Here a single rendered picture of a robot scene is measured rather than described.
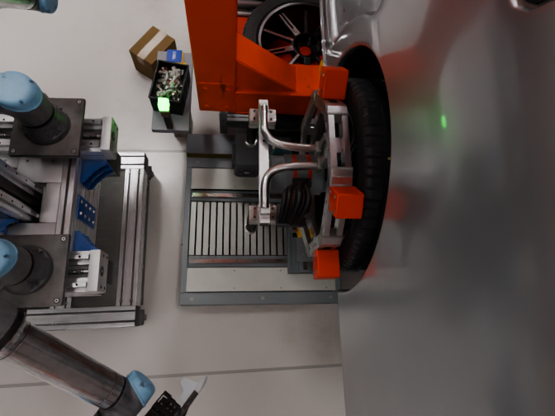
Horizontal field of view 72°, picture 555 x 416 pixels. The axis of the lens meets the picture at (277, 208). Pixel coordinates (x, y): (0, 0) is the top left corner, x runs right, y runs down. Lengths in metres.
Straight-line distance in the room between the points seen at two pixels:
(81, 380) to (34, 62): 2.20
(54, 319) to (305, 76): 1.53
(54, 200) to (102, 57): 1.37
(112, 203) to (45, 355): 1.26
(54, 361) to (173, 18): 2.33
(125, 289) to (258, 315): 0.67
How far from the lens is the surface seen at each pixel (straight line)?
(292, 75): 1.75
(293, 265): 1.99
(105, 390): 0.96
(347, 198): 1.02
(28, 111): 1.39
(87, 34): 2.86
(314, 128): 1.54
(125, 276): 1.93
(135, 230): 1.98
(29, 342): 0.87
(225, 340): 2.09
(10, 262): 1.22
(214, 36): 1.43
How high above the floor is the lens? 2.09
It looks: 72 degrees down
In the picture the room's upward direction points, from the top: 22 degrees clockwise
